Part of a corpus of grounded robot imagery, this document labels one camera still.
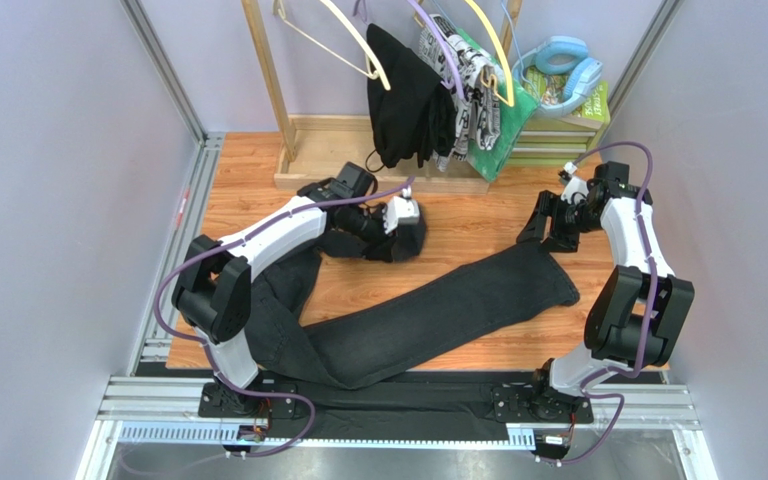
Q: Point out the aluminium frame rail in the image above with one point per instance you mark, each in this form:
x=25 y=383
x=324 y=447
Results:
x=647 y=406

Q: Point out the green book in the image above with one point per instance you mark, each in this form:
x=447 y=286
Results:
x=592 y=113

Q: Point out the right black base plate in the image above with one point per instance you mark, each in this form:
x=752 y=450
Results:
x=526 y=404

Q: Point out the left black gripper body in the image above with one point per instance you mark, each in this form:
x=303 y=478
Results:
x=368 y=225

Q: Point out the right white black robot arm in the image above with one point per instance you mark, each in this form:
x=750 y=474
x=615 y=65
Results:
x=636 y=319

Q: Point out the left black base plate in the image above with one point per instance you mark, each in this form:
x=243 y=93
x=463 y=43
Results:
x=219 y=401

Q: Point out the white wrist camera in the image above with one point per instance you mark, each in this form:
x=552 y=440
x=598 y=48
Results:
x=401 y=210
x=575 y=188

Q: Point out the black denim trousers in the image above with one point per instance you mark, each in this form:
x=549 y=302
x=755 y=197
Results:
x=365 y=347

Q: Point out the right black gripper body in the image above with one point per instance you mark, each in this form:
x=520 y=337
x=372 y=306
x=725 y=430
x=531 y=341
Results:
x=558 y=222

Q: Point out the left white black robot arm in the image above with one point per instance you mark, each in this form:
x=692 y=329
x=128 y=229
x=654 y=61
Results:
x=212 y=288

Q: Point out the wooden clothes rack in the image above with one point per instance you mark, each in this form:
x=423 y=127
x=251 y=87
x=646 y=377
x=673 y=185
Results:
x=313 y=145

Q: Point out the black white patterned garment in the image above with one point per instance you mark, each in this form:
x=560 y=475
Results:
x=477 y=123

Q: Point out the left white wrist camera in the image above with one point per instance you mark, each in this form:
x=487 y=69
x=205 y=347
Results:
x=401 y=210

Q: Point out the green wooden drawer box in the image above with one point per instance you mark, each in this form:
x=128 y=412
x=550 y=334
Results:
x=553 y=142

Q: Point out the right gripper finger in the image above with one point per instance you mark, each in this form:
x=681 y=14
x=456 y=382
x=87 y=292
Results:
x=539 y=225
x=563 y=243

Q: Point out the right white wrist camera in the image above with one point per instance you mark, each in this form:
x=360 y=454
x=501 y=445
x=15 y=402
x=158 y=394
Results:
x=575 y=188

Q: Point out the black cloth strip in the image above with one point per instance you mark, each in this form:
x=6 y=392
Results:
x=413 y=406

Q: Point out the purple plastic hanger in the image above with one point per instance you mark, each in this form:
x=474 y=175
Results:
x=438 y=53

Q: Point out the green tote bag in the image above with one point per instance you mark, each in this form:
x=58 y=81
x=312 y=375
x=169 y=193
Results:
x=516 y=107

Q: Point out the light blue headphones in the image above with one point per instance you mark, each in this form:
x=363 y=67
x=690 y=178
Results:
x=560 y=73

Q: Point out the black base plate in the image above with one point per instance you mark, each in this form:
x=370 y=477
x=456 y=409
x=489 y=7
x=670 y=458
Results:
x=219 y=401
x=526 y=404

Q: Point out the black hanging garment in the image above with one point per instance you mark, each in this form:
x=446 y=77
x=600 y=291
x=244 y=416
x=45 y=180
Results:
x=416 y=117

